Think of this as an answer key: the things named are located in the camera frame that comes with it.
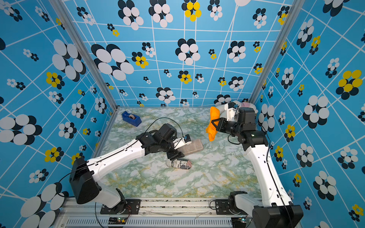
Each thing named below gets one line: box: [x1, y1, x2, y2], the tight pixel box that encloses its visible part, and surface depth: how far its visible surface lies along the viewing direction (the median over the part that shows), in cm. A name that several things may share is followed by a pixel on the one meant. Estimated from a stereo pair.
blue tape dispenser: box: [121, 110, 143, 127], surface depth 110 cm
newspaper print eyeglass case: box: [165, 158, 193, 171], surface depth 88 cm
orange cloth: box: [205, 106, 221, 142], surface depth 70 cm
